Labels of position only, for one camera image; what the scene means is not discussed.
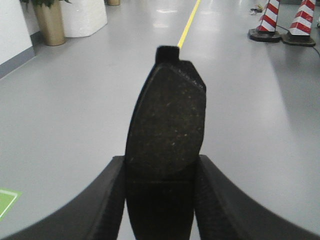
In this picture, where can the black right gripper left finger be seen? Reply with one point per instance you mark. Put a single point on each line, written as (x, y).
(95, 214)

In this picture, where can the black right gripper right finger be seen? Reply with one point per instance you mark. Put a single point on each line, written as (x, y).
(224, 212)

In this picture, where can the brake pad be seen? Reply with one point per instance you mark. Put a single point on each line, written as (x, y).
(164, 139)

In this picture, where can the green footprint floor sign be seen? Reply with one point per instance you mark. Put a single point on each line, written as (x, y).
(8, 198)

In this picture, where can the left red white cone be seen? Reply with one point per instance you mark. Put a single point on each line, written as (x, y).
(266, 28)

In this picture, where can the red white cone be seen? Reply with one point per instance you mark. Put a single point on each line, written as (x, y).
(300, 29)
(266, 28)

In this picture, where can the right red white cone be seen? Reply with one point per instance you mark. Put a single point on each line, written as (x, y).
(300, 29)

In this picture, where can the yellow floor line tape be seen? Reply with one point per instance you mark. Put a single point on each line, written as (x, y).
(188, 24)

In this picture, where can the brown cardboard tube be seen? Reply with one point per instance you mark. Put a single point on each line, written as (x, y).
(50, 21)

